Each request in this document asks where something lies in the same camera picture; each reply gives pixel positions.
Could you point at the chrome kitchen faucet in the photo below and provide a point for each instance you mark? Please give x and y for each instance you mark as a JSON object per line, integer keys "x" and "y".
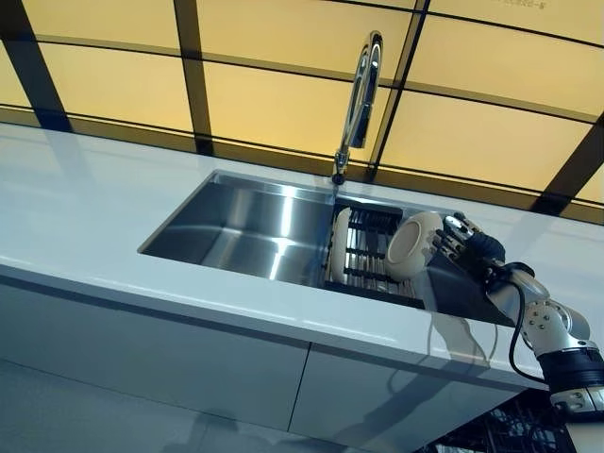
{"x": 363, "y": 94}

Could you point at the yellow window with dark frame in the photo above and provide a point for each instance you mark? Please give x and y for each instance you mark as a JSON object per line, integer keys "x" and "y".
{"x": 283, "y": 94}

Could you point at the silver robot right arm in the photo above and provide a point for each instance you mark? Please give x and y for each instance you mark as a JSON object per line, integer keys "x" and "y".
{"x": 547, "y": 321}

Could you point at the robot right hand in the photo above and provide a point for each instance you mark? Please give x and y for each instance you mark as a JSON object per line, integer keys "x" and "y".
{"x": 486, "y": 247}

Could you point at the black dish rack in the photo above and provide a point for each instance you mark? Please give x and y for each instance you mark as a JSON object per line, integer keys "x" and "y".
{"x": 368, "y": 255}

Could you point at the stainless steel sink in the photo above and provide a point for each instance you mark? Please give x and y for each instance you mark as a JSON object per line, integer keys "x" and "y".
{"x": 245, "y": 226}

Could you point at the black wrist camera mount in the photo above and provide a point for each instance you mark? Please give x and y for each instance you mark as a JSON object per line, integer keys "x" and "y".
{"x": 495, "y": 276}

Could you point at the beige ceramic plate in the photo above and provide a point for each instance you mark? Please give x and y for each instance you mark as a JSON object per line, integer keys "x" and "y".
{"x": 339, "y": 245}
{"x": 410, "y": 245}

